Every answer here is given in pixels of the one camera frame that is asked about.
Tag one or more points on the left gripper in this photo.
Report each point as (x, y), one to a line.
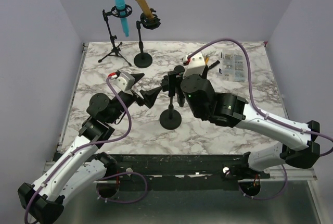
(149, 97)

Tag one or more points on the black microphone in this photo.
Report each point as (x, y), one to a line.
(179, 77)

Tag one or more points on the black round-base mic stand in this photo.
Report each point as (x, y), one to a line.
(170, 118)

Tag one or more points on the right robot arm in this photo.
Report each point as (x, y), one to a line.
(296, 145)

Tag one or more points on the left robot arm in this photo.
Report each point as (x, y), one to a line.
(109, 121)

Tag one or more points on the black tripod mic stand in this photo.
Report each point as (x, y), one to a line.
(115, 48)

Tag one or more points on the blue microphone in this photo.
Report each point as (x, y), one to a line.
(121, 7)

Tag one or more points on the yellow utility knife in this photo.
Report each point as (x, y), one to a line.
(206, 59)

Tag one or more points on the clear plastic screw box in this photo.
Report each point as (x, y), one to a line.
(232, 66)

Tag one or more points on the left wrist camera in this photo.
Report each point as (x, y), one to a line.
(122, 80)

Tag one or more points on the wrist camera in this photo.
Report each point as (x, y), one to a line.
(195, 65)
(122, 80)

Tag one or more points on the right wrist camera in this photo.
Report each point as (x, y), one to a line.
(195, 65)

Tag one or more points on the black T-handle tool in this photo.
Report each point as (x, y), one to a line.
(216, 63)

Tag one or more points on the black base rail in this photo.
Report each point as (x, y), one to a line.
(175, 172)

